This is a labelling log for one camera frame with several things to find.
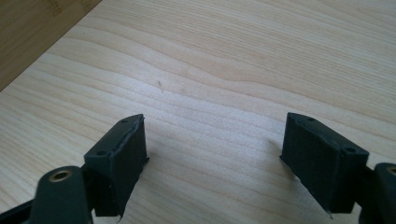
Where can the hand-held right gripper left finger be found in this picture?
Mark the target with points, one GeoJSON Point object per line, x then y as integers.
{"type": "Point", "coordinates": [120, 165]}

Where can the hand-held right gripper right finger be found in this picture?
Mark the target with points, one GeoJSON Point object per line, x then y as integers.
{"type": "Point", "coordinates": [323, 165]}

